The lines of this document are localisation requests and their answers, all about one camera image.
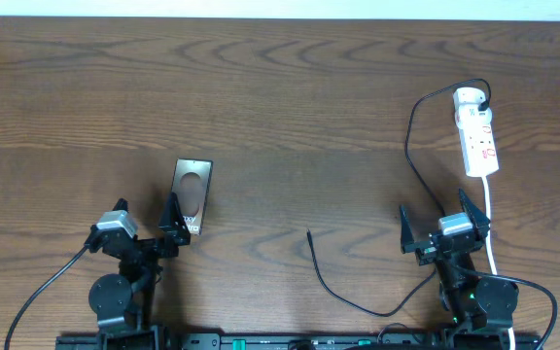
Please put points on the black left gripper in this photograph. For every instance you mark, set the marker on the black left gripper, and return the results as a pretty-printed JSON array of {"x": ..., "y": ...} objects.
[{"x": 144, "y": 245}]

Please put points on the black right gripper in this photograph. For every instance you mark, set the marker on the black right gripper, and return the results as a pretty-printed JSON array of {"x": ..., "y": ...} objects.
[{"x": 427, "y": 251}]

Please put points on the bronze Galaxy smartphone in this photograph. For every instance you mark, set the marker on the bronze Galaxy smartphone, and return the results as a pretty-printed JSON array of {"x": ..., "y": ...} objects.
[{"x": 191, "y": 183}]

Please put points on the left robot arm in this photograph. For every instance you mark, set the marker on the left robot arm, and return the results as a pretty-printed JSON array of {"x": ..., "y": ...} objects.
[{"x": 123, "y": 301}]

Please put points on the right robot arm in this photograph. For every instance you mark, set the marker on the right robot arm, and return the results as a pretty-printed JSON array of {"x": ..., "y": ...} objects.
[{"x": 481, "y": 307}]

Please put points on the white USB charger adapter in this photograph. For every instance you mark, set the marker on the white USB charger adapter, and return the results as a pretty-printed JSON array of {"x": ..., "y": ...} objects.
[{"x": 469, "y": 99}]

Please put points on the white power strip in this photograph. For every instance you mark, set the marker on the white power strip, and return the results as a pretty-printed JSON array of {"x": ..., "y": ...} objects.
[{"x": 477, "y": 140}]

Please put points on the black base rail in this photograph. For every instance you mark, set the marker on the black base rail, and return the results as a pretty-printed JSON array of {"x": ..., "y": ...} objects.
[{"x": 212, "y": 341}]

